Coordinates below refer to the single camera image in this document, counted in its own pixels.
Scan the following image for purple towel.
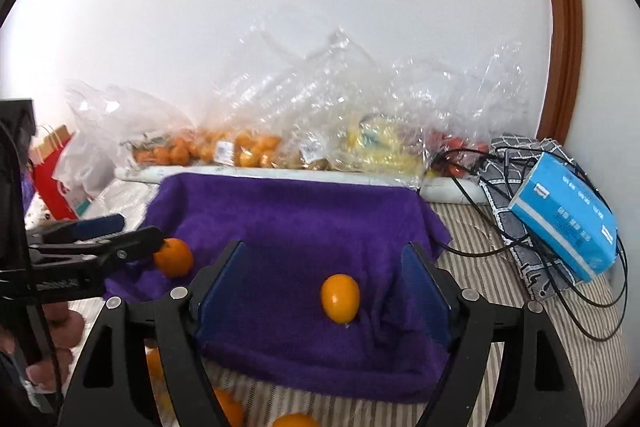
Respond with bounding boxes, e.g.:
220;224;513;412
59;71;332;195
102;172;453;405

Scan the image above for blue tissue pack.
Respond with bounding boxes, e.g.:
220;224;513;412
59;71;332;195
507;152;619;284

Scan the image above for grey patterned cloth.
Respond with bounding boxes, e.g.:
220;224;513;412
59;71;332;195
477;134;613;303

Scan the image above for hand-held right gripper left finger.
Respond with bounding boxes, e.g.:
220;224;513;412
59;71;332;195
59;239;251;427

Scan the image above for tangled black cables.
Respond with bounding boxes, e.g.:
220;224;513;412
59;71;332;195
430;147;630;343

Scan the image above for clear bag of brown fruit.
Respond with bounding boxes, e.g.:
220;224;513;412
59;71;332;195
280;127;333;172

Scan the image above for clear bag of bananas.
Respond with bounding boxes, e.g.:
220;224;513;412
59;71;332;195
300;27;436;188

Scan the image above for clear bag of oranges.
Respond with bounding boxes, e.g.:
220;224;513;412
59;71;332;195
192;22;301;170

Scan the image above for clear bag of tomatoes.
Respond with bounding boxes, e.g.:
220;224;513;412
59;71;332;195
395;39;531;172

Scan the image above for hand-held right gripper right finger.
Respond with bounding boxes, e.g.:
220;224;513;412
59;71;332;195
400;242;588;427

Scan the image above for oval yellow orange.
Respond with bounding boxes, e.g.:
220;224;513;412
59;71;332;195
320;274;361;325

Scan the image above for brown wooden door frame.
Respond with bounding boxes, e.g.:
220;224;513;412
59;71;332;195
532;0;586;142

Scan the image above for clear bag of stemmed tangerines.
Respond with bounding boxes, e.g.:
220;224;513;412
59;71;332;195
65;79;198;170

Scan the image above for white plastic bag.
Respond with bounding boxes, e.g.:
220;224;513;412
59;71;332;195
52;127;118;215

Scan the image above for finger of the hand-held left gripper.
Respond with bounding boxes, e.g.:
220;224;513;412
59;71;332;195
75;226;166;275
27;214;126;248

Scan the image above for person's left hand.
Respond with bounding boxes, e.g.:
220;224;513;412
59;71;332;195
0;304;86;395

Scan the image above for red paper bag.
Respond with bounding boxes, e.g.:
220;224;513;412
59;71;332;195
30;124;81;220

